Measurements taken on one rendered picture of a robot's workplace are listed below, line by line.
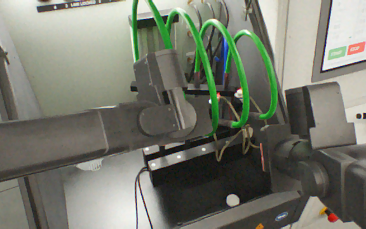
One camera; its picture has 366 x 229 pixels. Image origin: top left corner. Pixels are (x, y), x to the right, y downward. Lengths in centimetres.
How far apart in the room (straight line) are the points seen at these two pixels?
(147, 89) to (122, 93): 66
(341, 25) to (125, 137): 80
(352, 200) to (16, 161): 30
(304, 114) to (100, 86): 77
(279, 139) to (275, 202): 41
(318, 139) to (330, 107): 4
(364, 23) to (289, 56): 26
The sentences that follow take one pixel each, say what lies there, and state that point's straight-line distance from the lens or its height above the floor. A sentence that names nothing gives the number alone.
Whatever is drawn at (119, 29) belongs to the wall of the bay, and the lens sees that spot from 96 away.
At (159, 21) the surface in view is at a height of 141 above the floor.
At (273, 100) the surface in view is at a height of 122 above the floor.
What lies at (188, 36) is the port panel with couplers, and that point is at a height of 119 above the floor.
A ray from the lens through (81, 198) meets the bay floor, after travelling 104.
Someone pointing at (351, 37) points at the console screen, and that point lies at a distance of 106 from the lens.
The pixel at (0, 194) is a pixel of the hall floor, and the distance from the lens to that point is 231.
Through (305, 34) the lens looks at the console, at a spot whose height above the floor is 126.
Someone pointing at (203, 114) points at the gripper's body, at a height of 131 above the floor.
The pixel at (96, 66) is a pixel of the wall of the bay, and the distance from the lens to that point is 100.
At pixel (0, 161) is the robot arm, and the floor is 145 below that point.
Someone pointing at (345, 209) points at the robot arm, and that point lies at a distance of 32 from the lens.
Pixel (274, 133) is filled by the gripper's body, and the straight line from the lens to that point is 48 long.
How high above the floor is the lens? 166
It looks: 42 degrees down
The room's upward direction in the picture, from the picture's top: straight up
